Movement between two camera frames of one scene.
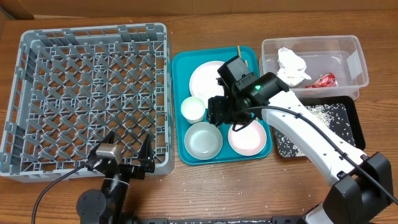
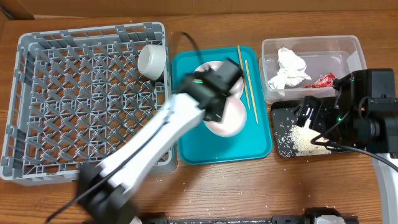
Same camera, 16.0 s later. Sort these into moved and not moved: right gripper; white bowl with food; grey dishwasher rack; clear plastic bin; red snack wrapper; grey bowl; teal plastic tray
Moved: right gripper; white bowl with food; grey bowl
Not moved: teal plastic tray; grey dishwasher rack; red snack wrapper; clear plastic bin
